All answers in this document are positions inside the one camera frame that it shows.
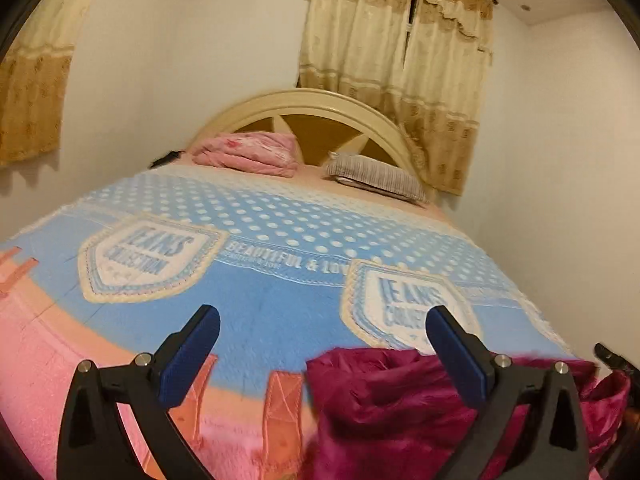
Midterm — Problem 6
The magenta puffer jacket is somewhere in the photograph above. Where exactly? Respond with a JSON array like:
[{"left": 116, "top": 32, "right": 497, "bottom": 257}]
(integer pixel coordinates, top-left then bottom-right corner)
[{"left": 298, "top": 348, "right": 630, "bottom": 479}]

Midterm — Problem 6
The blue pink patterned bed blanket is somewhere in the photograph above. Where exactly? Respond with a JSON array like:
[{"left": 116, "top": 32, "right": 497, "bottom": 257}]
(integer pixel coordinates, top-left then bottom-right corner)
[{"left": 1, "top": 162, "right": 570, "bottom": 479}]

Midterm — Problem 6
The folded pink blanket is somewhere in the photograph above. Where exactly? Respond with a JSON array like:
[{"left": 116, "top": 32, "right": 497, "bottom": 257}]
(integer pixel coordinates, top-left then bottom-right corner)
[{"left": 190, "top": 131, "right": 298, "bottom": 178}]

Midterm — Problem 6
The grey striped pillow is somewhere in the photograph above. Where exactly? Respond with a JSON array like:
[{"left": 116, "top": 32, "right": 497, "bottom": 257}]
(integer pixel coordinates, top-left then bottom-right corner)
[{"left": 322, "top": 153, "right": 428, "bottom": 204}]

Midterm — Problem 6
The cream arched wooden headboard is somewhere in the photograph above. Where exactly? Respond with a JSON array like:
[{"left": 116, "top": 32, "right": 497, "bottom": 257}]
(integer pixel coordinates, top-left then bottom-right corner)
[{"left": 190, "top": 88, "right": 414, "bottom": 174}]

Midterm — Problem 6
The side beige gold curtain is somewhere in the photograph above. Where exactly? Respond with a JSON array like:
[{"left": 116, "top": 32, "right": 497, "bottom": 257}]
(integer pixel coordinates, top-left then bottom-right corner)
[{"left": 1, "top": 0, "right": 91, "bottom": 166}]

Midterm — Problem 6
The beige gold window curtain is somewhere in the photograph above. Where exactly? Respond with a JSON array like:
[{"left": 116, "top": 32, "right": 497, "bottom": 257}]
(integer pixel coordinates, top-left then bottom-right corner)
[{"left": 298, "top": 0, "right": 495, "bottom": 195}]

